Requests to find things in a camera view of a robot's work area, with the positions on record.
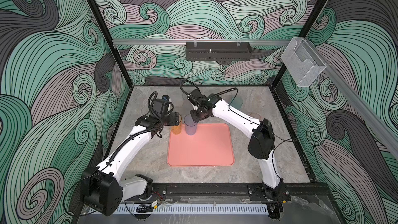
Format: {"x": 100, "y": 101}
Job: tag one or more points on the aluminium rail back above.
{"x": 169, "y": 42}

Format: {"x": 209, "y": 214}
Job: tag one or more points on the yellow plastic cup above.
{"x": 176, "y": 129}

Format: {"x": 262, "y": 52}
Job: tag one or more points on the black perforated wall shelf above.
{"x": 219, "y": 51}

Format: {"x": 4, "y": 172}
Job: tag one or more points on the blue plastic cup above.
{"x": 189, "y": 125}

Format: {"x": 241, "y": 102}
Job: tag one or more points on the aluminium rail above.
{"x": 169, "y": 42}
{"x": 374, "y": 122}

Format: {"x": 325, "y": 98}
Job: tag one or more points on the white slotted cable duct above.
{"x": 207, "y": 209}

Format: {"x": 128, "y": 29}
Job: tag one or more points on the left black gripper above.
{"x": 173, "y": 118}

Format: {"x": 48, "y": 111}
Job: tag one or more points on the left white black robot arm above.
{"x": 102, "y": 187}

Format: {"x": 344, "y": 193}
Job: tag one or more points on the clear acrylic wall holder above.
{"x": 303, "y": 61}

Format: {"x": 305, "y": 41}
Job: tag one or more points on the pink short cup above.
{"x": 255, "y": 115}

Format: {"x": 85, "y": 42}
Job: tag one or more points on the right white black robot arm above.
{"x": 260, "y": 132}

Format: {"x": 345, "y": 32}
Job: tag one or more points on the green plastic cup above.
{"x": 236, "y": 102}

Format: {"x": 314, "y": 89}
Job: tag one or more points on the aluminium rail right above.
{"x": 374, "y": 122}

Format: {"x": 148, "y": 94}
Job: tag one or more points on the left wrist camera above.
{"x": 159, "y": 108}

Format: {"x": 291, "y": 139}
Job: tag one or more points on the pink tray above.
{"x": 210, "y": 146}

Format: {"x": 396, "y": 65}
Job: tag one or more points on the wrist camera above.
{"x": 196, "y": 97}
{"x": 159, "y": 108}

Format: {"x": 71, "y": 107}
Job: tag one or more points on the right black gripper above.
{"x": 195, "y": 118}

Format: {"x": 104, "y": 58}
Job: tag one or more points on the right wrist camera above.
{"x": 196, "y": 97}

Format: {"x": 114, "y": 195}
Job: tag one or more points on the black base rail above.
{"x": 235, "y": 189}

